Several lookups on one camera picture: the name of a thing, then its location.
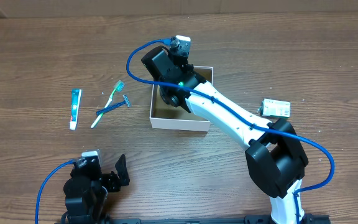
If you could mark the green white toothbrush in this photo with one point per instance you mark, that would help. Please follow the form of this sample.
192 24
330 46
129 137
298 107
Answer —
119 86

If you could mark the white cardboard box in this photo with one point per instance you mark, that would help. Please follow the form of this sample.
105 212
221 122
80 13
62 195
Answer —
164 116

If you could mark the green white soap packet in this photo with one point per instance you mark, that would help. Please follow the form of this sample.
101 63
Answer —
275 108

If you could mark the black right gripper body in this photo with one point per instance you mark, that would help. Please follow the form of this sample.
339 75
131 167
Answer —
183 68

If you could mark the white teal toothpaste tube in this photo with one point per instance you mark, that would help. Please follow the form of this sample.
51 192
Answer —
76 95

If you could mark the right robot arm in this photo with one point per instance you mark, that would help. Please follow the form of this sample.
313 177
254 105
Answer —
275 157

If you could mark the blue disposable razor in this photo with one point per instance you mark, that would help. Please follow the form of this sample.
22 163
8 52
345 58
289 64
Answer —
114 106

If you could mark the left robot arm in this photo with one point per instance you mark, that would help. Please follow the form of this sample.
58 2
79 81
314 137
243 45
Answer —
86 192

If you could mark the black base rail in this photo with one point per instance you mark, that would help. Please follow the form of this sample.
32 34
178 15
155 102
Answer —
249 219

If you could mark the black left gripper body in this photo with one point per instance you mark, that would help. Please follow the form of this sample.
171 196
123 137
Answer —
110 183

